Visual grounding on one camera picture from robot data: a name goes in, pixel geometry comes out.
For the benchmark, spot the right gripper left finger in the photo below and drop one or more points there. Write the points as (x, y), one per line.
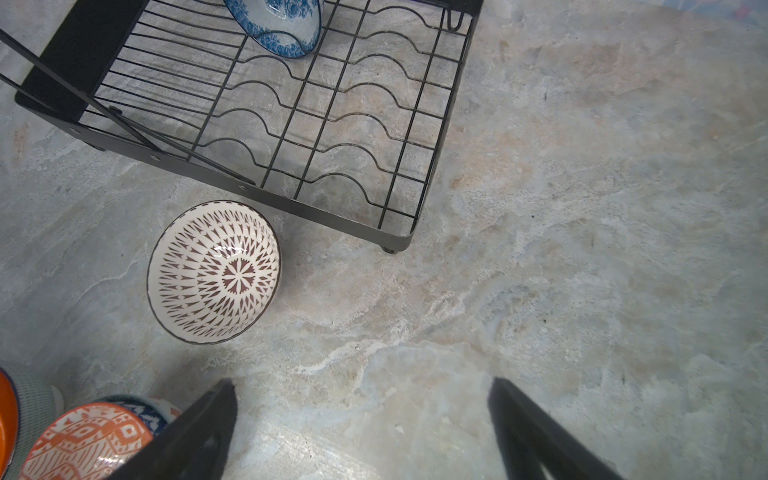
(194, 446)

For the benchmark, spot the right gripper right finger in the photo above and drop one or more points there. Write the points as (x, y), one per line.
(532, 444)

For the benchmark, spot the orange bowl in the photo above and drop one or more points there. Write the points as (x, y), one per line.
(10, 419)

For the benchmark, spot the blue floral bowl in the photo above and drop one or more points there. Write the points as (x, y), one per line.
(287, 28)

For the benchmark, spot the red white patterned bowl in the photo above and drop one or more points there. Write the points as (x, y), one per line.
(95, 439)

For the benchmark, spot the white brown patterned bowl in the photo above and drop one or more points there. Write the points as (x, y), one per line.
(213, 272)

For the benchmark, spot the black wire dish rack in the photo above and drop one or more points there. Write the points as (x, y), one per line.
(348, 136)

